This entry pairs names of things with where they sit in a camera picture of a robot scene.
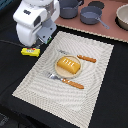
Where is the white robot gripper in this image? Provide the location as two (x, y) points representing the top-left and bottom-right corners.
(13, 0), (60, 47)

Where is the fork with wooden handle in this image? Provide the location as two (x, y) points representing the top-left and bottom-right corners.
(44, 72), (84, 89)

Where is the beige bowl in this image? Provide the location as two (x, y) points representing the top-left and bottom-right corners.
(116, 4), (128, 30)

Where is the round beige wooden plate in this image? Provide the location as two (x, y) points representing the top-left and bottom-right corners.
(55, 55), (82, 78)

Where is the large grey cooking pot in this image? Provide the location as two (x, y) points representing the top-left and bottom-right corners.
(59, 0), (84, 19)

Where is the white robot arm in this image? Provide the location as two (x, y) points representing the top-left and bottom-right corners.
(13, 0), (60, 47)

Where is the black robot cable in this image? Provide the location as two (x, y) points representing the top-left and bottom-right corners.
(0, 38), (23, 48)

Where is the grey saucepan with handle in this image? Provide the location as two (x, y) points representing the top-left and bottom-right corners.
(80, 6), (109, 29)

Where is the pink serving board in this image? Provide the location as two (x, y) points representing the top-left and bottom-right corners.
(55, 0), (128, 42)

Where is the black round lid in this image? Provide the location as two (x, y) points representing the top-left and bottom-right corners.
(88, 1), (105, 9)

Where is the white woven placemat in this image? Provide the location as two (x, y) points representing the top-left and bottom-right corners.
(13, 31), (113, 128)

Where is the yellow butter box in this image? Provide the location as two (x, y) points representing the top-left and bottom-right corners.
(21, 48), (40, 57)

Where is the knife with wooden handle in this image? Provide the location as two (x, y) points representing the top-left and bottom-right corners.
(57, 49), (97, 63)

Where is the orange bread loaf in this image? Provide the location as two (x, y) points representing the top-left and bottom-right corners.
(57, 57), (80, 74)

